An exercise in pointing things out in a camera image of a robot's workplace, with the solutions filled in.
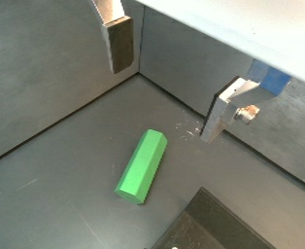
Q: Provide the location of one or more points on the green hexagonal prism block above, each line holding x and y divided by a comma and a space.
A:
143, 166

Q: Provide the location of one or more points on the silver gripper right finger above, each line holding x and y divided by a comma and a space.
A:
234, 104

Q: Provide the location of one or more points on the black curved holder stand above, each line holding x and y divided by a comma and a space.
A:
206, 225

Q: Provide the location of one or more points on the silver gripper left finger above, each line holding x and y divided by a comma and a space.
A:
117, 31

